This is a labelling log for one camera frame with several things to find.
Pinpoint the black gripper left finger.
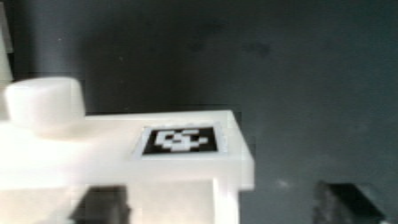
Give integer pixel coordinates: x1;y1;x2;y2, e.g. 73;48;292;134
70;186;132;224

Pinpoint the white drawer box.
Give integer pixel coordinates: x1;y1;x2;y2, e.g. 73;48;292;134
0;77;255;224

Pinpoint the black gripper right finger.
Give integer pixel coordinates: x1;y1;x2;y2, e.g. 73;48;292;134
312;182;392;224

